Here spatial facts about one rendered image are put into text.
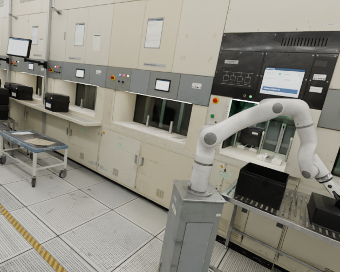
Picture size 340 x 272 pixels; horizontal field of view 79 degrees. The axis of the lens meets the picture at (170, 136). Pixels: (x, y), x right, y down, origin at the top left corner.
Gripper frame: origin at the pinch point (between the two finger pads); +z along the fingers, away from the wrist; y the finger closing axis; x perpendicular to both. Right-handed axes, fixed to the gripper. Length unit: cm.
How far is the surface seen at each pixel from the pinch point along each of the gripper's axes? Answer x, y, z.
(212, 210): 59, -32, -32
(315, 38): -47, 41, -97
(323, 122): -19, 39, -41
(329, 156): -9.6, 39.1, -18.0
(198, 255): 82, -35, -11
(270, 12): -36, 42, -136
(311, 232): 19.1, -22.7, -0.1
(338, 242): 10.9, -23.2, 7.6
